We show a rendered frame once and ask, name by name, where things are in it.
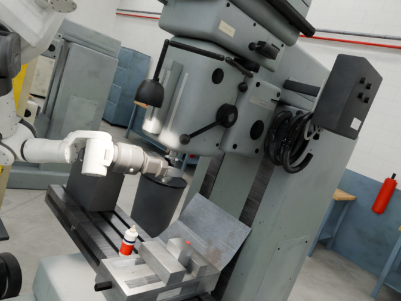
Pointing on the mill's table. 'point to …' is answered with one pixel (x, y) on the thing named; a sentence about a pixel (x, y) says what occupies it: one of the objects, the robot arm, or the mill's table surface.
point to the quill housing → (197, 98)
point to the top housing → (274, 17)
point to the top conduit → (293, 17)
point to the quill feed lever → (225, 111)
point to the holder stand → (95, 188)
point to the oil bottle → (128, 242)
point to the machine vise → (207, 280)
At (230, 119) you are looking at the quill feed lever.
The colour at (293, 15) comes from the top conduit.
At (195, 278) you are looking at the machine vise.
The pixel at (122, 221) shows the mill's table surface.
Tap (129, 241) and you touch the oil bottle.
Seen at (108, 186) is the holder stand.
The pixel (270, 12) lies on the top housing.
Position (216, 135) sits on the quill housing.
